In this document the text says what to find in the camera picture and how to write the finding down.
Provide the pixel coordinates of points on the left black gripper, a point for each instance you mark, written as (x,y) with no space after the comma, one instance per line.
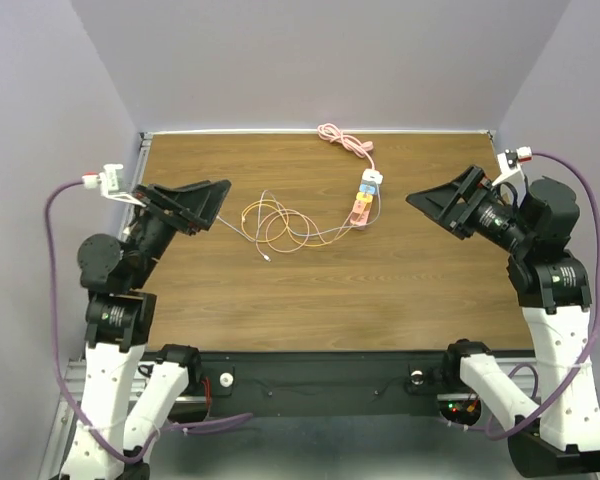
(191,206)

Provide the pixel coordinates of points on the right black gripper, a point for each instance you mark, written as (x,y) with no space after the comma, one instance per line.
(441,202)

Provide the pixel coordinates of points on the blue charger plug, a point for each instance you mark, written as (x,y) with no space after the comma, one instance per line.
(368,189)

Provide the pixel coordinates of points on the white charger plug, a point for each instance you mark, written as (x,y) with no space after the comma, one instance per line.
(372,176)

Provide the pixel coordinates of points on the yellow charger plug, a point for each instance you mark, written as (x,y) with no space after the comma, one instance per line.
(364,197)

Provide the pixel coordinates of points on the pink charger plug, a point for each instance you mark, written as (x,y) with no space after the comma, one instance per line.
(360,207)

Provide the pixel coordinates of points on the pink power strip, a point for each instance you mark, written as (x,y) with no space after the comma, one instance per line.
(360,221)

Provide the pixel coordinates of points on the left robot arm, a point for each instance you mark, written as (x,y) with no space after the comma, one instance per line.
(114,436)

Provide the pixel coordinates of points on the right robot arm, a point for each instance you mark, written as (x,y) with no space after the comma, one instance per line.
(553,292)

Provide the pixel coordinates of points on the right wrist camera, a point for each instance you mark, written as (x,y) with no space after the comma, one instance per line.
(510,163)

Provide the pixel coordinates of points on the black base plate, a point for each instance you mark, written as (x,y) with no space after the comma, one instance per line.
(328,383)

